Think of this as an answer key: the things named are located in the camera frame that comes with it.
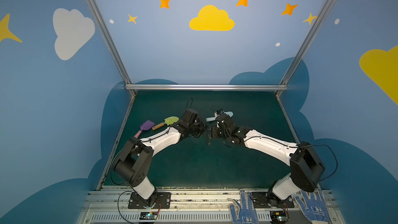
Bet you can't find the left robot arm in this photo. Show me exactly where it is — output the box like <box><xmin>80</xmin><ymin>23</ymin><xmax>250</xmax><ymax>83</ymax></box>
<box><xmin>111</xmin><ymin>108</ymin><xmax>206</xmax><ymax>206</ymax></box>

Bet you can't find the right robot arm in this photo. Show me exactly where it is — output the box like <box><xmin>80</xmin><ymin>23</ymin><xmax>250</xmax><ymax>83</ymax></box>
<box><xmin>212</xmin><ymin>113</ymin><xmax>325</xmax><ymax>205</ymax></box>

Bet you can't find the light blue toy shovel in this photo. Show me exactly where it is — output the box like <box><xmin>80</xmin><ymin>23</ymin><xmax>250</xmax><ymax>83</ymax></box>
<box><xmin>206</xmin><ymin>112</ymin><xmax>234</xmax><ymax>122</ymax></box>

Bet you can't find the blue dotted glove left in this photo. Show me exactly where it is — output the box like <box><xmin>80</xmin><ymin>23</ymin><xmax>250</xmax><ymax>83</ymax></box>
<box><xmin>229</xmin><ymin>189</ymin><xmax>259</xmax><ymax>224</ymax></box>

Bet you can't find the blue dotted glove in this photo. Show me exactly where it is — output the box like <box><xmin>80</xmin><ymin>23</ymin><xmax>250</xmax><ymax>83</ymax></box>
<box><xmin>229</xmin><ymin>189</ymin><xmax>259</xmax><ymax>224</ymax></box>
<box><xmin>294</xmin><ymin>189</ymin><xmax>330</xmax><ymax>224</ymax></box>

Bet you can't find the right circuit board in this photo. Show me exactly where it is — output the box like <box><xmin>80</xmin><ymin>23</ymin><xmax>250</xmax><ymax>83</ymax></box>
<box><xmin>270</xmin><ymin>212</ymin><xmax>289</xmax><ymax>224</ymax></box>

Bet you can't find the circuit board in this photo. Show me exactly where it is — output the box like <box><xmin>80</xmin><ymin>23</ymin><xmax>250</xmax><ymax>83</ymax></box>
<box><xmin>270</xmin><ymin>212</ymin><xmax>289</xmax><ymax>224</ymax></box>
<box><xmin>140</xmin><ymin>212</ymin><xmax>158</xmax><ymax>221</ymax></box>

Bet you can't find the left circuit board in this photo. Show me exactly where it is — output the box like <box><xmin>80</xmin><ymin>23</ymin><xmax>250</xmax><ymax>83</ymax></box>
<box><xmin>140</xmin><ymin>212</ymin><xmax>158</xmax><ymax>221</ymax></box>

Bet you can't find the blue dotted glove right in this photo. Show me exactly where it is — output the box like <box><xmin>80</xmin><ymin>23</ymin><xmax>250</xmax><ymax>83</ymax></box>
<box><xmin>294</xmin><ymin>189</ymin><xmax>330</xmax><ymax>224</ymax></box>

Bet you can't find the green toy shovel orange handle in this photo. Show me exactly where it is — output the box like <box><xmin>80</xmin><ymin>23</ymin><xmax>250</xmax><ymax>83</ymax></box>
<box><xmin>152</xmin><ymin>116</ymin><xmax>179</xmax><ymax>131</ymax></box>

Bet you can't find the aluminium frame rear bar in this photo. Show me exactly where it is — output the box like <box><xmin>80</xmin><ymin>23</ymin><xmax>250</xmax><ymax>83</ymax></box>
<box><xmin>125</xmin><ymin>84</ymin><xmax>288</xmax><ymax>91</ymax></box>

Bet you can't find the purple toy shovel pink handle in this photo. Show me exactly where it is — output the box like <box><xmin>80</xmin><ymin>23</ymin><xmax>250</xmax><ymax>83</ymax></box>
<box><xmin>134</xmin><ymin>120</ymin><xmax>154</xmax><ymax>139</ymax></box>

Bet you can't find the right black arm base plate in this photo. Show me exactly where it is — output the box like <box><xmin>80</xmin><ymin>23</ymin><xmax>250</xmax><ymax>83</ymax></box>
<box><xmin>251</xmin><ymin>191</ymin><xmax>294</xmax><ymax>208</ymax></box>

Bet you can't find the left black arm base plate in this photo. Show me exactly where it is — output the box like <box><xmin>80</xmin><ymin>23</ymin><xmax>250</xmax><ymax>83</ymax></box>
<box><xmin>127</xmin><ymin>192</ymin><xmax>172</xmax><ymax>209</ymax></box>

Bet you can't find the aluminium frame right post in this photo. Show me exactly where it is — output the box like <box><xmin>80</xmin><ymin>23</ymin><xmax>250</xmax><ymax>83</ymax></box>
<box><xmin>275</xmin><ymin>0</ymin><xmax>337</xmax><ymax>98</ymax></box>

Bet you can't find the aluminium frame post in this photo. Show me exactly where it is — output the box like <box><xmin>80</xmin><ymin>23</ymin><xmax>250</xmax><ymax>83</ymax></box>
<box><xmin>85</xmin><ymin>0</ymin><xmax>131</xmax><ymax>85</ymax></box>
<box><xmin>275</xmin><ymin>0</ymin><xmax>337</xmax><ymax>98</ymax></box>

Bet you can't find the aluminium frame left post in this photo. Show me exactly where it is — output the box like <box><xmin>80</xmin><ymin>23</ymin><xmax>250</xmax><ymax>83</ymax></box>
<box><xmin>85</xmin><ymin>0</ymin><xmax>131</xmax><ymax>85</ymax></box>

